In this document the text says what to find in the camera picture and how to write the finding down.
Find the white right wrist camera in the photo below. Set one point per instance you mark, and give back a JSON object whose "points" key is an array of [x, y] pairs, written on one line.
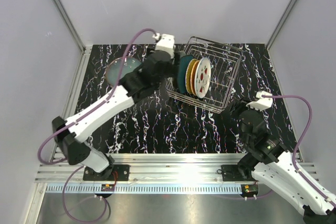
{"points": [[263, 101]]}

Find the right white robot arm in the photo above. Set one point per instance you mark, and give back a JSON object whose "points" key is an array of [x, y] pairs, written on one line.
{"points": [[269, 161]]}

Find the metal wire dish rack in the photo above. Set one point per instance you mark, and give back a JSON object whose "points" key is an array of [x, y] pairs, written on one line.
{"points": [[225, 62]]}

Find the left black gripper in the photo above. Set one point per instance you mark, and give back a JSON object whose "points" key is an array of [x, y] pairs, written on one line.
{"points": [[172, 66]]}

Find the mint green flower plate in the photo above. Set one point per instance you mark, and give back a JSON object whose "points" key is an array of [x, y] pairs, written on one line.
{"points": [[182, 54]]}

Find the aluminium mounting rail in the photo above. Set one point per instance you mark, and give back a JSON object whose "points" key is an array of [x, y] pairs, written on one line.
{"points": [[161, 168]]}

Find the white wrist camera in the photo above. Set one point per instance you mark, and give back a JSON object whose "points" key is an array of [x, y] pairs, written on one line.
{"points": [[164, 42], [263, 101]]}

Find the teal square plate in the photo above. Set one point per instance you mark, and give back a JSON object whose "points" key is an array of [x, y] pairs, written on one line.
{"points": [[182, 69]]}

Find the left aluminium frame post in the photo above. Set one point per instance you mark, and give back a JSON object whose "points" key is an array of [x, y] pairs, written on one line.
{"points": [[70, 26]]}

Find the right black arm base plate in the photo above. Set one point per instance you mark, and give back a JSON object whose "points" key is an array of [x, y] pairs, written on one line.
{"points": [[230, 173]]}

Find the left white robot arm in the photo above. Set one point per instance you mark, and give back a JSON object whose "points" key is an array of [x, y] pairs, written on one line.
{"points": [[131, 82]]}

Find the white watermelon pattern plate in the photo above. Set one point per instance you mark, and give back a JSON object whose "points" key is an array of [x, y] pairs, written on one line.
{"points": [[203, 77]]}

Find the orange woven basket plate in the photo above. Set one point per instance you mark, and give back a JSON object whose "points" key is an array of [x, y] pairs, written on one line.
{"points": [[193, 74]]}

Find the right small circuit board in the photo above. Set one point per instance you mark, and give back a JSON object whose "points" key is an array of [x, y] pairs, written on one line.
{"points": [[250, 189]]}

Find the left small circuit board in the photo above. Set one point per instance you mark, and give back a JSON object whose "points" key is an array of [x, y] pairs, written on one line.
{"points": [[107, 187]]}

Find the dark blue glazed plate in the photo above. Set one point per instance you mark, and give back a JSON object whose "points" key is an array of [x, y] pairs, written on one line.
{"points": [[119, 68]]}

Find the white slotted cable duct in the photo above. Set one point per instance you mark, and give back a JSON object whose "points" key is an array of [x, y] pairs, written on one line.
{"points": [[82, 188]]}

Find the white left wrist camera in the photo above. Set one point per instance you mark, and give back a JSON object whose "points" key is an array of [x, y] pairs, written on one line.
{"points": [[164, 42]]}

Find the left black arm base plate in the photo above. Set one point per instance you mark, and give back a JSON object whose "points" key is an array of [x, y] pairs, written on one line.
{"points": [[119, 172]]}

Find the yellow woven pattern plate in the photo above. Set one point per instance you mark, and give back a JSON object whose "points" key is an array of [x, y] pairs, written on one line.
{"points": [[188, 75]]}

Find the small circuit board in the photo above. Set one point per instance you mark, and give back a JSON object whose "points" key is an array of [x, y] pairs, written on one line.
{"points": [[107, 187], [250, 189]]}

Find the aluminium frame post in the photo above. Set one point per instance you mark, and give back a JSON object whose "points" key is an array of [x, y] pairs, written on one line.
{"points": [[280, 24], [70, 26]]}

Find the right aluminium frame post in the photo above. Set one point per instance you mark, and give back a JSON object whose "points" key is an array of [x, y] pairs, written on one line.
{"points": [[280, 24]]}

